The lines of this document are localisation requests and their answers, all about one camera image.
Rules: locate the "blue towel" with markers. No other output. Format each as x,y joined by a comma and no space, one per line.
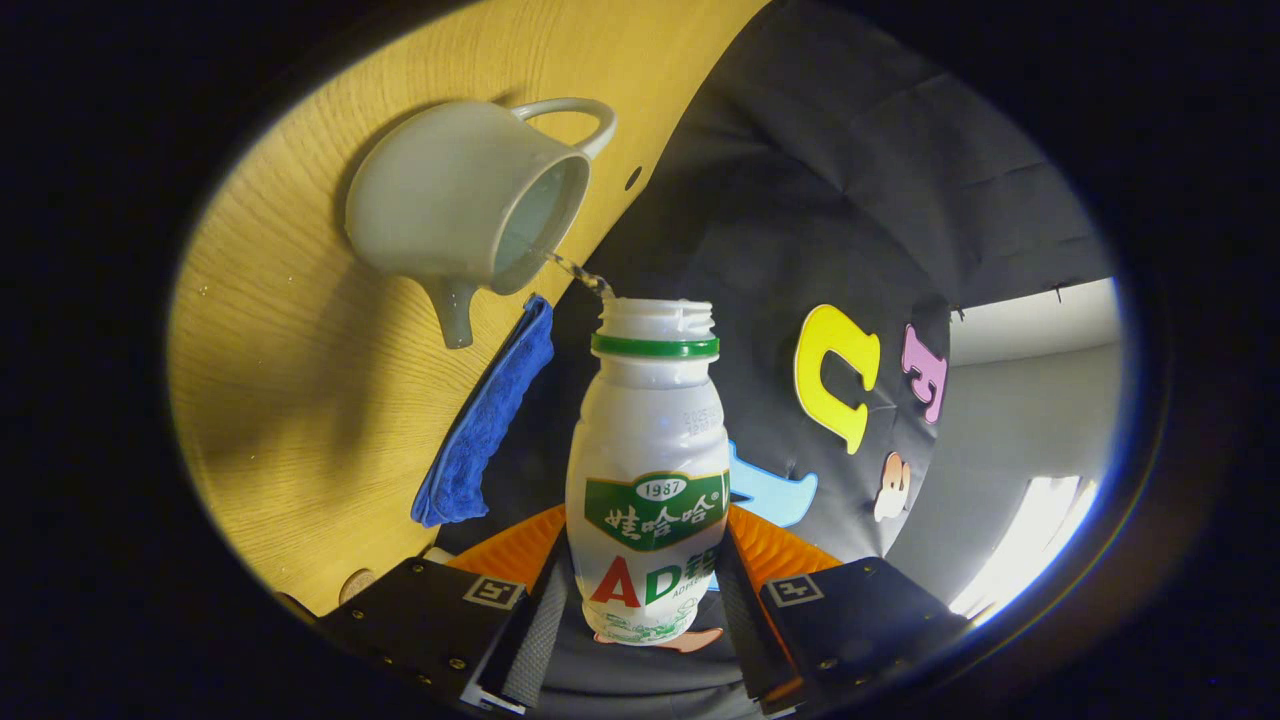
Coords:
485,430

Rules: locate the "white water bottle green label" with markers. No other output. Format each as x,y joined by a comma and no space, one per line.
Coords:
645,440

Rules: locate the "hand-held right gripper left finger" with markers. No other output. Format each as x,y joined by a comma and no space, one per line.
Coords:
535,630

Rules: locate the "large ceiling light panel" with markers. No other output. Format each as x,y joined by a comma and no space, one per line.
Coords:
1030,545

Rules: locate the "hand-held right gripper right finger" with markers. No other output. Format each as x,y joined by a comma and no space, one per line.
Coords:
750,640

